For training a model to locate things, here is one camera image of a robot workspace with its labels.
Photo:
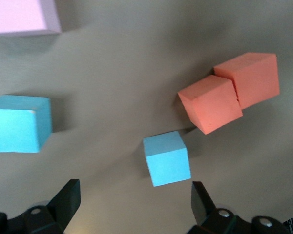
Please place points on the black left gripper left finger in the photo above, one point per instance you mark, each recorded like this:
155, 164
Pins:
66, 202

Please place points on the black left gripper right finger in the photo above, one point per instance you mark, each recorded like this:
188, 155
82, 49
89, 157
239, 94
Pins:
202, 207

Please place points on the blue foam block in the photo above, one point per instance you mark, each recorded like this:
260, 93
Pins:
14, 126
167, 161

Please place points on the orange foam block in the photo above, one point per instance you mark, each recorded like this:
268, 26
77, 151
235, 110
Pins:
256, 78
210, 104

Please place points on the pink foam block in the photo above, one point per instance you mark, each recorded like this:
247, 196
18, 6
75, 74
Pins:
19, 14

